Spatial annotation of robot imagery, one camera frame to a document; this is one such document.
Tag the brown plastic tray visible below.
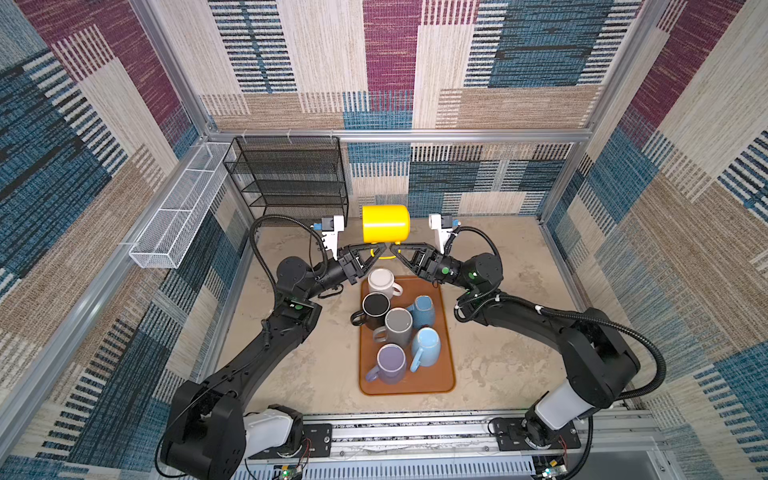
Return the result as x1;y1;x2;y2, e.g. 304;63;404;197
358;275;456;396

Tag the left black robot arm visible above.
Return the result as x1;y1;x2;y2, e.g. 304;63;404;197
153;243;387;479

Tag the black wire shelf rack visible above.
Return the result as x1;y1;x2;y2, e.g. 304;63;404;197
223;136;349;224

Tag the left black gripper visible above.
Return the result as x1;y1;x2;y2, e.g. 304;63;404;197
302;246;382;307

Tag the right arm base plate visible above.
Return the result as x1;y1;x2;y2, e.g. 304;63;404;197
488;417;582;451

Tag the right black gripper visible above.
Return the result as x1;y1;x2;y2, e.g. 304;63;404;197
389;242;474;291

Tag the aluminium mounting rail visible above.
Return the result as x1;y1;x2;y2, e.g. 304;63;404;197
229;409;682;479

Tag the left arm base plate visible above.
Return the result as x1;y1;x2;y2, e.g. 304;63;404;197
249;423;333;460

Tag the white wire mesh basket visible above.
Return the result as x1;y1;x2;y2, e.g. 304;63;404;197
129;142;229;269

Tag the light blue mug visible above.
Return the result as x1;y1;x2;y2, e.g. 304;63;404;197
410;327;442;372

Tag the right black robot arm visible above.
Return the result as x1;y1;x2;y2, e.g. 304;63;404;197
389;226;667;449

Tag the grey mug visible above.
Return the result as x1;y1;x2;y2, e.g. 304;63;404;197
372;307;413;349

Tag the teal blue mug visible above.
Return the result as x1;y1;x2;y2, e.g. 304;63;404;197
407;295;436;330

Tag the purple mug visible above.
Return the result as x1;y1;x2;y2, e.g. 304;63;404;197
365;343;408;385

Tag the white mug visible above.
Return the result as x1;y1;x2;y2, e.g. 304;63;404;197
367;268;404;299

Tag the yellow mug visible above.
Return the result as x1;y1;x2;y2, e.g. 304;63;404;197
362;205;411;244

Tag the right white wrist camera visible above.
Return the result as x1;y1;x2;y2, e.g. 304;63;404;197
428;214;461;254

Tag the black mug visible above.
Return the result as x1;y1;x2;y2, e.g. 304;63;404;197
350;292;390;330

